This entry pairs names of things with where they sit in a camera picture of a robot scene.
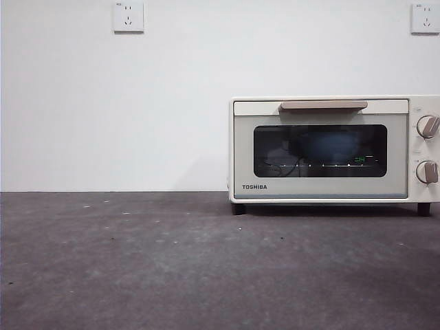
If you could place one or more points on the blue ribbed bowl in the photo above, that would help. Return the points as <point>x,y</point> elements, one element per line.
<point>326,146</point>

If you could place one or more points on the cream Toshiba toaster oven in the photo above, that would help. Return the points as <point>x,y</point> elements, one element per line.
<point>412,192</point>

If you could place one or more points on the beige oven knob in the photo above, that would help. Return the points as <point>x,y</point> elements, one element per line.
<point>427,172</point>
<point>428,127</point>

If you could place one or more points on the white wall socket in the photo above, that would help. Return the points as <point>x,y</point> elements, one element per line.
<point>129,17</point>
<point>426,19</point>

